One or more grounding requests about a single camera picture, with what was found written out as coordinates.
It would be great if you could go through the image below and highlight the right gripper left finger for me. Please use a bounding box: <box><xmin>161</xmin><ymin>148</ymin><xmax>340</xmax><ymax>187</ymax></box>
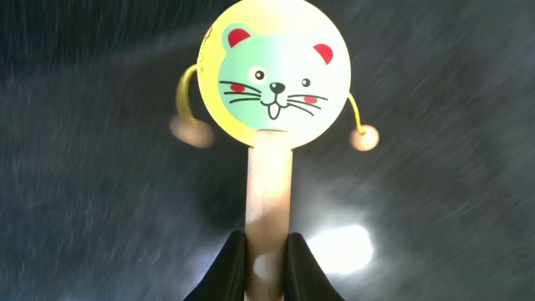
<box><xmin>182</xmin><ymin>229</ymin><xmax>247</xmax><ymax>301</ymax></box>

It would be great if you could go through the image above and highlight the yellow rattle drum toy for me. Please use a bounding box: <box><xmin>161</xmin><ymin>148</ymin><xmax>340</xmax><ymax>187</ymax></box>
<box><xmin>169</xmin><ymin>0</ymin><xmax>380</xmax><ymax>301</ymax></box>

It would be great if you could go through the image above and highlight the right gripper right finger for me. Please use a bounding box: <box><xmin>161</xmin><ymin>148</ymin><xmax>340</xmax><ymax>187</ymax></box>
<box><xmin>283</xmin><ymin>232</ymin><xmax>346</xmax><ymax>301</ymax></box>

